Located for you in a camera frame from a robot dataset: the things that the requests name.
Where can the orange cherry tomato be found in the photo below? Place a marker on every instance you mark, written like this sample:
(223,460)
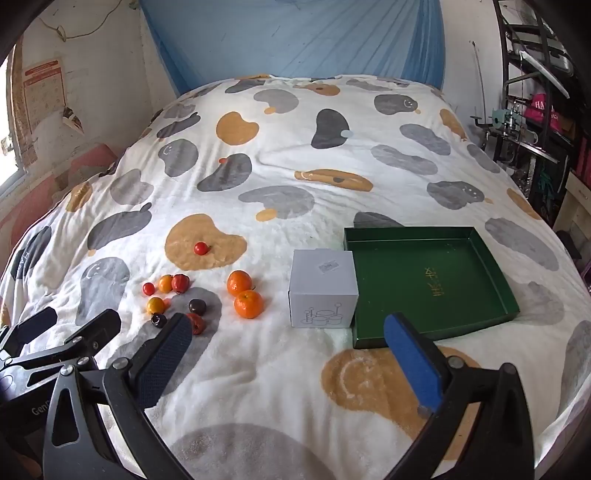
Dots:
(155,305)
(165,283)

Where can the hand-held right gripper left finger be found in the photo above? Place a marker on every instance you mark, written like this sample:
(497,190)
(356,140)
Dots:
(161,364)

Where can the small red cherry tomato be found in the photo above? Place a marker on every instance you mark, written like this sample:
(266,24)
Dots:
(148,289)

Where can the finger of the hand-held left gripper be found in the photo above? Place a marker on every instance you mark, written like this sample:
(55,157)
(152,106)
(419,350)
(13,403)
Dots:
(32,325)
(99,325)

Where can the wooden cabinet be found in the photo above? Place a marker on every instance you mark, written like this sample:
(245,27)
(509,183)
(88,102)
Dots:
(575,198)

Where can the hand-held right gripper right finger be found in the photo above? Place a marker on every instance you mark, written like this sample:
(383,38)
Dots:
(415,364)

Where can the white blanket with bean print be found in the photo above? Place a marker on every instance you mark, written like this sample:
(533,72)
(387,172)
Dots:
(295,184)

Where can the blue mesh curtain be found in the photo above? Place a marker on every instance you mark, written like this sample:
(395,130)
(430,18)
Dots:
(295,37)

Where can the window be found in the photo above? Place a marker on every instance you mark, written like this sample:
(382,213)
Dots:
(9,138)

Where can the pink bag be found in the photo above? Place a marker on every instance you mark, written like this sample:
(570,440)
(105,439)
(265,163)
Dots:
(545,108)

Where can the red wall calendar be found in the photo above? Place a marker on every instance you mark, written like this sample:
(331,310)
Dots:
(44,87)

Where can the mandarin orange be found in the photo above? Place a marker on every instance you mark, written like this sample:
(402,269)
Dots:
(239,283)
(248,304)

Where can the red wax apple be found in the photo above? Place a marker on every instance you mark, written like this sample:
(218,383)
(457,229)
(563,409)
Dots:
(180,282)

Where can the red fruit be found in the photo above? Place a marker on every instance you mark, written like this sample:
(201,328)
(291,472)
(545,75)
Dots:
(199,325)

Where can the green tray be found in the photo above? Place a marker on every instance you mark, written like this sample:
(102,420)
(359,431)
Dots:
(438,258)

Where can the white cardboard box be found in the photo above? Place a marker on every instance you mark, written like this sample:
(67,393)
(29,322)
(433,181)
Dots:
(323,281)

